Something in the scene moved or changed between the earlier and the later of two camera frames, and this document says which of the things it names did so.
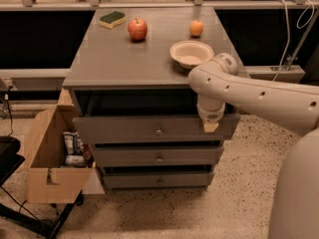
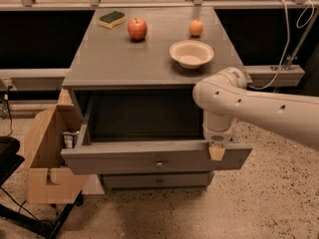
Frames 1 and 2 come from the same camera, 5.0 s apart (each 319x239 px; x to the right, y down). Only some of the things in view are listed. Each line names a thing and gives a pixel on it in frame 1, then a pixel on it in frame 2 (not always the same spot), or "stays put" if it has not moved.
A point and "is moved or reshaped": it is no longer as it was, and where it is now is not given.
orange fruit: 196,27 stays put
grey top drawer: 152,129 is moved or reshaped
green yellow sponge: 113,20 stays put
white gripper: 211,116 → 217,136
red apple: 138,29 stays put
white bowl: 188,53 stays put
